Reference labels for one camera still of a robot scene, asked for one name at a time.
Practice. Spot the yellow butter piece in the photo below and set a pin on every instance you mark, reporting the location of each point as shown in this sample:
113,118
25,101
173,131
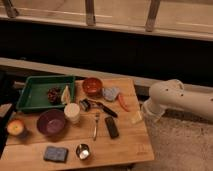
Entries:
137,117

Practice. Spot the dark grape bunch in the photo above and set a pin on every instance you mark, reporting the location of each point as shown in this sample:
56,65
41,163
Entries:
54,95

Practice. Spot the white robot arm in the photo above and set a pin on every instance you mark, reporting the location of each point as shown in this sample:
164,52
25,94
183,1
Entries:
171,94

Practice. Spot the red yellow apple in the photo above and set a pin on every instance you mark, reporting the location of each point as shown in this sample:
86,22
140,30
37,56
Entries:
16,127

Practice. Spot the purple bowl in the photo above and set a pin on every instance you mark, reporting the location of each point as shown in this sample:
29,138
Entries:
51,122

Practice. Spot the small metal cup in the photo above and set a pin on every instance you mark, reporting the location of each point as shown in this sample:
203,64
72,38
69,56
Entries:
83,151

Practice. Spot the blue sponge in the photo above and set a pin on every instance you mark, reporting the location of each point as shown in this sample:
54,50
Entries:
55,154

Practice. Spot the white cup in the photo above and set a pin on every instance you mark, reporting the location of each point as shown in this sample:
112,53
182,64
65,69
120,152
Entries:
72,112

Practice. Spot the orange bowl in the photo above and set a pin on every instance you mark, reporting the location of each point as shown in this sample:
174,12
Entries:
92,87

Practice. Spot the green plastic tray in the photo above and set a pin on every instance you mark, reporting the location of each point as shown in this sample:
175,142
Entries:
34,96

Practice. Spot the black remote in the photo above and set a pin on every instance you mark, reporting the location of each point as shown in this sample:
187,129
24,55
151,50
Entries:
112,128

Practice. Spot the grey blue crumpled cloth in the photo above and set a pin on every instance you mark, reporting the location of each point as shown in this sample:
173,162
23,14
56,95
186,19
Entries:
110,94

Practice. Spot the black handled peeler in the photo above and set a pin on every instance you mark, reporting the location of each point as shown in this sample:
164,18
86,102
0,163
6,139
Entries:
87,104

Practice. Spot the white wedge slice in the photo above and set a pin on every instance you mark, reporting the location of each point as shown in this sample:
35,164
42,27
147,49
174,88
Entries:
65,97

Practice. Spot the orange carrot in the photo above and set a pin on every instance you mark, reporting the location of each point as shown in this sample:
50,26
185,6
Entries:
122,102

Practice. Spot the wooden table board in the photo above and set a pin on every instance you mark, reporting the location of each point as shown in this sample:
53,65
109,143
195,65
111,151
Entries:
131,146

